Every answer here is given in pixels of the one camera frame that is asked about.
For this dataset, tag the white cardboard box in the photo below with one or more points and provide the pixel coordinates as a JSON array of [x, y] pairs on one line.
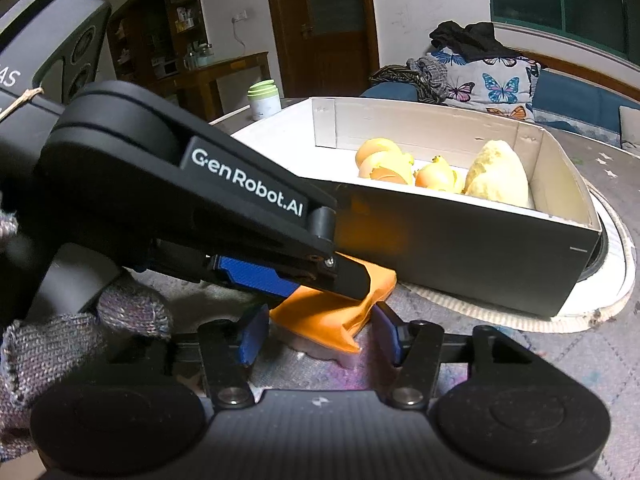
[[524, 259]]

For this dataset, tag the dark wooden door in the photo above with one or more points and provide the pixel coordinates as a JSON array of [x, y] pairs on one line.
[[325, 47]]

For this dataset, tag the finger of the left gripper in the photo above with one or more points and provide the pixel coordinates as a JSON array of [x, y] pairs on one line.
[[275, 275]]

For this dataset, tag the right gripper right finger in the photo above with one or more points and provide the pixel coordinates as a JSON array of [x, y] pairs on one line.
[[414, 348]]

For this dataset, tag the grey patterned cloth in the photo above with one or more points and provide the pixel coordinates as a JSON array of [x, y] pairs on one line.
[[425, 75]]

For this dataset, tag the orange rubber duck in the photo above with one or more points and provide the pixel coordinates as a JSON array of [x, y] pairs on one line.
[[381, 159]]

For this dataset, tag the orange clay pack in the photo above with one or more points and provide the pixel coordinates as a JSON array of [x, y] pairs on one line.
[[324, 326]]

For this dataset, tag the yellow plush chick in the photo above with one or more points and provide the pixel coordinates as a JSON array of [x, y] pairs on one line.
[[497, 174]]

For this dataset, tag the blue sofa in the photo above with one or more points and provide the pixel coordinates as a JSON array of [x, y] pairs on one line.
[[574, 105]]

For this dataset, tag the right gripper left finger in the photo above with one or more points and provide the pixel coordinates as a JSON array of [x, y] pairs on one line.
[[228, 349]]

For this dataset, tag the round induction cooktop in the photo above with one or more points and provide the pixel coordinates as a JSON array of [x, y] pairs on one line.
[[594, 300]]

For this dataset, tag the green lidded white jar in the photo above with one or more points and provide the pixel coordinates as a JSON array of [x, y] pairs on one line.
[[264, 99]]

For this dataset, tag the beige cushion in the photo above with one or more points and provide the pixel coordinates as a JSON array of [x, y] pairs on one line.
[[630, 129]]

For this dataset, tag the gloved left hand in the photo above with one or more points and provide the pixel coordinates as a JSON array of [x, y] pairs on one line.
[[84, 305]]

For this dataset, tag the butterfly print pillow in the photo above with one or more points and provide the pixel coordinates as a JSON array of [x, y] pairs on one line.
[[498, 86]]

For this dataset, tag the wooden side table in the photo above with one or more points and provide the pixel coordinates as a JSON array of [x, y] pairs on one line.
[[197, 91]]

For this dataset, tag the black clothes pile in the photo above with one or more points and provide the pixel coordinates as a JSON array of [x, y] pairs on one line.
[[474, 42]]

